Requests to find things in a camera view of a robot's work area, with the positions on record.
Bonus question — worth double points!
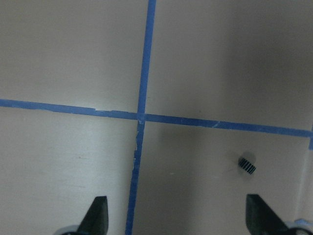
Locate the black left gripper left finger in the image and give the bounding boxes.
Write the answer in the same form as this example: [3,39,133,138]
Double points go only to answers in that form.
[74,196,109,235]

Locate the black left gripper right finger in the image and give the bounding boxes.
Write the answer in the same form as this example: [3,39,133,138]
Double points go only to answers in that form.
[246,194,292,235]

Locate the small black bearing gear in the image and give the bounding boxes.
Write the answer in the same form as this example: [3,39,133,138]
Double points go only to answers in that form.
[238,158,256,175]

